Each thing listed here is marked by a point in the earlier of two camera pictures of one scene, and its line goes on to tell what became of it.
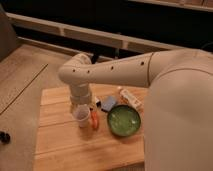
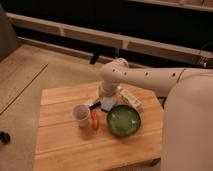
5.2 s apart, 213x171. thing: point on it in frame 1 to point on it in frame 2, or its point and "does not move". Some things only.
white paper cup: x=81 y=113 does not move
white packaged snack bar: x=132 y=99 does not move
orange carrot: x=94 y=117 does not move
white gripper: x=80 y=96 to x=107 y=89
